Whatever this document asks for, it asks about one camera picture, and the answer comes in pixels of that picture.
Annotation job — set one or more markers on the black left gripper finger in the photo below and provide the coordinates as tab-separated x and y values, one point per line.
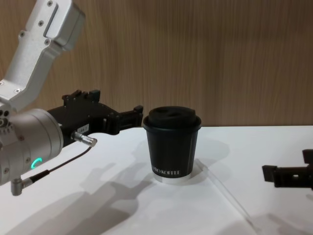
138	110
127	121

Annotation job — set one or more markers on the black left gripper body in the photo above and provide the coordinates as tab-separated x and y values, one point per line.
80	117

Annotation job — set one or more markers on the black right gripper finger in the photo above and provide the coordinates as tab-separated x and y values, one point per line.
308	156
288	176

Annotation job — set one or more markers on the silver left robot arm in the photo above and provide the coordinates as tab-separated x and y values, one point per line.
29	61

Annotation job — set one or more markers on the black plastic cup lid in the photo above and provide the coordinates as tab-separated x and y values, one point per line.
172	117

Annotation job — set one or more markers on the black paper coffee cup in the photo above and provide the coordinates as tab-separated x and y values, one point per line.
171	151

